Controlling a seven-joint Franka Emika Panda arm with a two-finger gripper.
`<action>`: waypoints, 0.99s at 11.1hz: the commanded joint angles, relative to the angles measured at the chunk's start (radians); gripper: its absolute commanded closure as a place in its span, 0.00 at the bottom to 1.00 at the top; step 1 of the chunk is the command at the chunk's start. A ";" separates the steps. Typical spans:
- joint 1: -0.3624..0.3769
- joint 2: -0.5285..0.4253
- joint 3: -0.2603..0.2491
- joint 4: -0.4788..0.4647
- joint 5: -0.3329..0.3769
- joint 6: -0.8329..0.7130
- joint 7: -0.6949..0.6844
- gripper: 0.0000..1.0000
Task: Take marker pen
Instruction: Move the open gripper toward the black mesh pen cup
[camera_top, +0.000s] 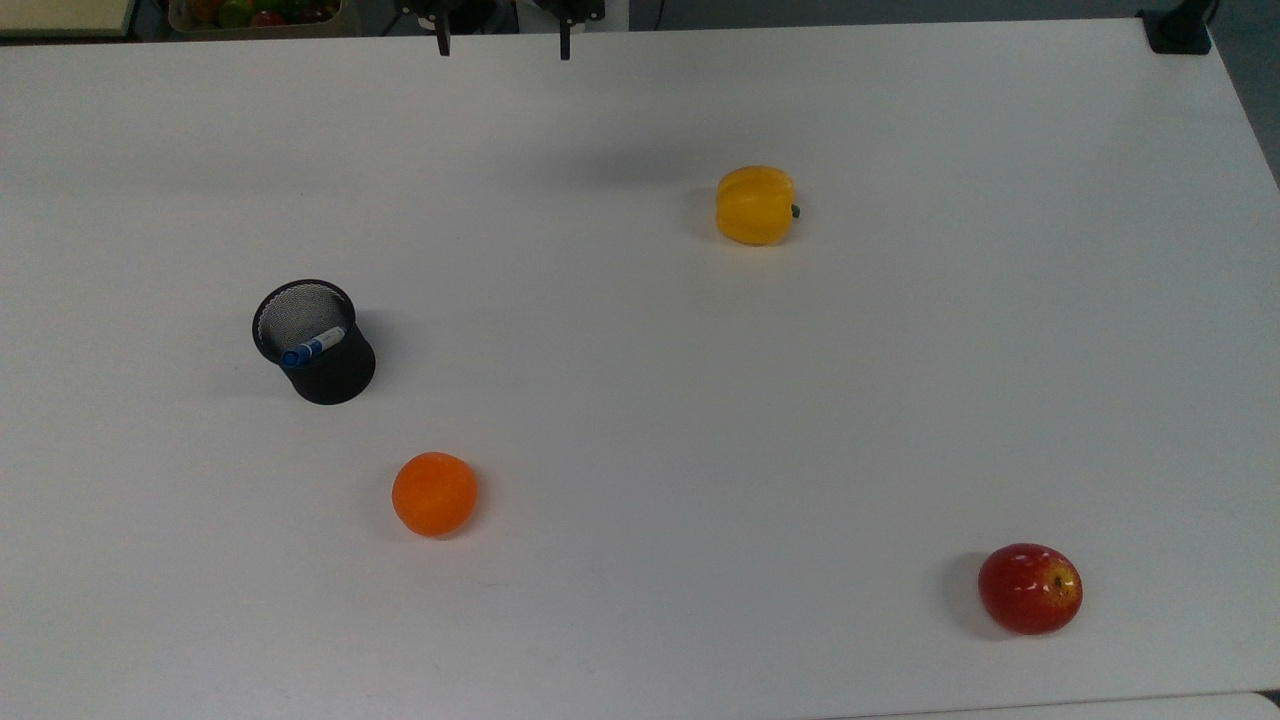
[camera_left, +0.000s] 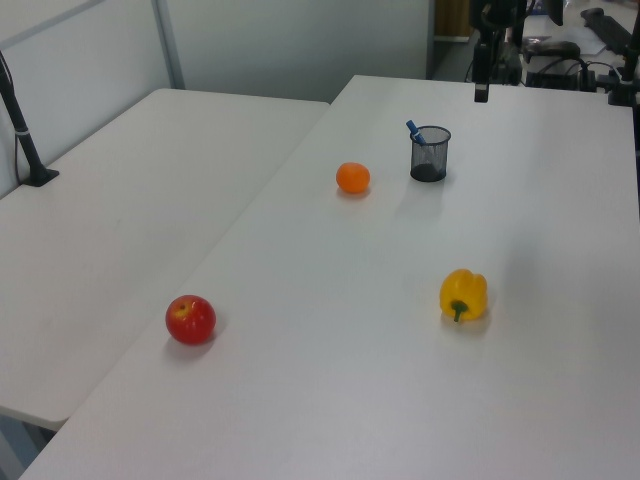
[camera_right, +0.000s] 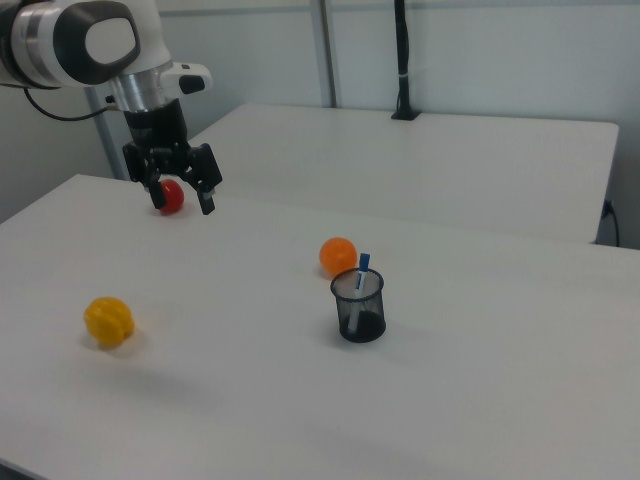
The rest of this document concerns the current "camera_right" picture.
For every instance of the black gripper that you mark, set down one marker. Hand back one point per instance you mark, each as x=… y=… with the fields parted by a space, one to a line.
x=155 y=125

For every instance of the blue white marker pen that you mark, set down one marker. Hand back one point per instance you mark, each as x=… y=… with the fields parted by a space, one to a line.
x=361 y=277

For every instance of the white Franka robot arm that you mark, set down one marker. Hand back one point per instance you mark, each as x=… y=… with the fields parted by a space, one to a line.
x=75 y=40

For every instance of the black mesh pen cup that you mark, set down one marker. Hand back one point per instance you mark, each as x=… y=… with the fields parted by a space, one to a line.
x=367 y=325

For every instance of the red apple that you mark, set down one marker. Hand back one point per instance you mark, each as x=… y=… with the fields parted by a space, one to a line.
x=173 y=196

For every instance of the yellow bell pepper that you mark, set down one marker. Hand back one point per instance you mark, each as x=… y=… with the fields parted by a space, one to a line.
x=107 y=321

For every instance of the orange fruit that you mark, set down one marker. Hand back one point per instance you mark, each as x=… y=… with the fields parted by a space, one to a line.
x=336 y=256

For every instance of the black pole stand with base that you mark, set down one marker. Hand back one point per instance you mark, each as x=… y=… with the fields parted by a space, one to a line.
x=403 y=60

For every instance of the grey aluminium partition post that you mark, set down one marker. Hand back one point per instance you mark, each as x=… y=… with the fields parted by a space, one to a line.
x=327 y=50

